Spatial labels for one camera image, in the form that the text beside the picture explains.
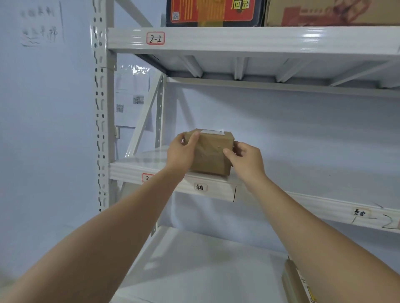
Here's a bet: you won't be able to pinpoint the brown carton red print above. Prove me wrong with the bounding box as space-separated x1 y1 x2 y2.
264 0 400 27

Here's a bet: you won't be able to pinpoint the person's left hand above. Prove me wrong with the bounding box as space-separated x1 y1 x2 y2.
165 130 201 174

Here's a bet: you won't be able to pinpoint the brown box yellow red label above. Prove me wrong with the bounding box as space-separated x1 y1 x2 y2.
281 259 316 303

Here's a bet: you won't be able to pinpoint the red black printed carton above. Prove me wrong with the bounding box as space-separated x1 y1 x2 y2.
165 0 266 27

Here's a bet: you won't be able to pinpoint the brown box white label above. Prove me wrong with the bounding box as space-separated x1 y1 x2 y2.
182 128 235 176

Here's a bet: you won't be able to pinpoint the person's left forearm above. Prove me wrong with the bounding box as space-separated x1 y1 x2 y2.
0 165 190 303

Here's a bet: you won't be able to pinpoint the papers in plastic sleeve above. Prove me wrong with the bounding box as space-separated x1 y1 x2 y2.
114 64 154 129

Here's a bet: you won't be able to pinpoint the person's right forearm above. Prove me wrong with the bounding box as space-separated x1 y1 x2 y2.
242 174 400 303

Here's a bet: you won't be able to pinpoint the white perforated rack post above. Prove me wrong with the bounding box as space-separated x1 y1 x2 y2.
155 75 167 148
91 0 117 214

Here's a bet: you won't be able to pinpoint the person's right hand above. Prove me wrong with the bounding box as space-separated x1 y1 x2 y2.
222 141 268 191

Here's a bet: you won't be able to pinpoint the white rack side brace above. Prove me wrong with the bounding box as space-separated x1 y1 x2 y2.
124 74 164 160

